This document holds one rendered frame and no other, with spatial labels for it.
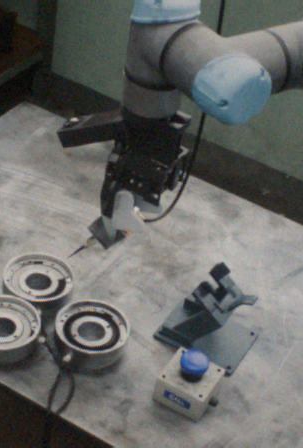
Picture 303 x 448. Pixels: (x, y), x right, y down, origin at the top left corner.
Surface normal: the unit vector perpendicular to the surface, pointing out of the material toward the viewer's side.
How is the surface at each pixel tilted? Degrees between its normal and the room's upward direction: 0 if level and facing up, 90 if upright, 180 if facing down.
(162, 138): 90
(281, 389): 0
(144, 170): 90
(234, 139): 90
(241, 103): 90
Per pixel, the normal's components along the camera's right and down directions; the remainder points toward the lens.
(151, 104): 0.00, 0.62
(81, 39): -0.48, 0.49
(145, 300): 0.15, -0.77
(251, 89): 0.59, 0.57
